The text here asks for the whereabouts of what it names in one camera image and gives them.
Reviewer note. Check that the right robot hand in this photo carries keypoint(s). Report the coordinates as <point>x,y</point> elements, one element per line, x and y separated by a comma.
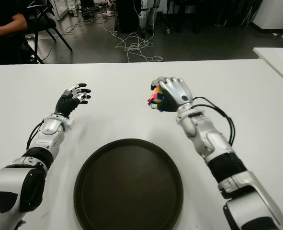
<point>178,92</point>

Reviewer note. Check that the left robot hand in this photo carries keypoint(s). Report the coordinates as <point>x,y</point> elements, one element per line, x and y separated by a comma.
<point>65,104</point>

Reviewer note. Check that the multicoloured Rubik's cube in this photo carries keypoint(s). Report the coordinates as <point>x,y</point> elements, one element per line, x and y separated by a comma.
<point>156,97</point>

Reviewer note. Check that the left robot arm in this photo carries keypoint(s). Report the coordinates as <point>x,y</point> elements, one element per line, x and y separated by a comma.
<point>48,127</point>

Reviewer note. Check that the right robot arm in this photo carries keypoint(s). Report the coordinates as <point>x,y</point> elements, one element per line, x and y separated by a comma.
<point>203,129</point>

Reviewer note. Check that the dark round plate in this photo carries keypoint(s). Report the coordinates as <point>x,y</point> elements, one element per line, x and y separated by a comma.
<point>129,187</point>

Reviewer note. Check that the white humanoid robot legs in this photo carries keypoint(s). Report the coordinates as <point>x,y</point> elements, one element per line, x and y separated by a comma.
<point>143,18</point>

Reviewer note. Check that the black folding chair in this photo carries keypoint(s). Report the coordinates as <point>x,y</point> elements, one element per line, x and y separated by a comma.
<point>46,22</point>

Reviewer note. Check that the white glass display case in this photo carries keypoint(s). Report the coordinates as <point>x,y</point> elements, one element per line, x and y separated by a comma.
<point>59,9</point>

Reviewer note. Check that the white side table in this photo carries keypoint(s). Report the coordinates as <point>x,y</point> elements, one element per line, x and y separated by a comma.
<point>275,62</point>

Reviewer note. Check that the person in black shirt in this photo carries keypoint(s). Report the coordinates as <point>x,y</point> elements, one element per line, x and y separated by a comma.
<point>2,14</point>

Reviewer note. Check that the white cabinet with black base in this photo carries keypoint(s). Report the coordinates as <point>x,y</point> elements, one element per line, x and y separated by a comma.
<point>273,14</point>

